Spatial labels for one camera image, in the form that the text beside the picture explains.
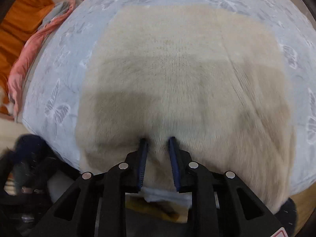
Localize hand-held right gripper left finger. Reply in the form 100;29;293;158
30;138;150;237

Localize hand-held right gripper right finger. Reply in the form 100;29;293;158
168;136;284;237

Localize cream sweater with black hearts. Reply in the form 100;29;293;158
74;4;298;213

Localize person's left leg dark pants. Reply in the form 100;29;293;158
13;134;53;168

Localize person's leg dark pants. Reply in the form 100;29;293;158
13;134;53;168
279;197;298;230

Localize person's right leg dark pants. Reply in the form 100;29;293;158
279;197;298;230

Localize bed with blue butterfly sheet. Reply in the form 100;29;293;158
21;0;316;198

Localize pink and grey quilt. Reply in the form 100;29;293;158
7;0;76;122

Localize wide orange curtain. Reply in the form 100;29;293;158
0;0;56;84

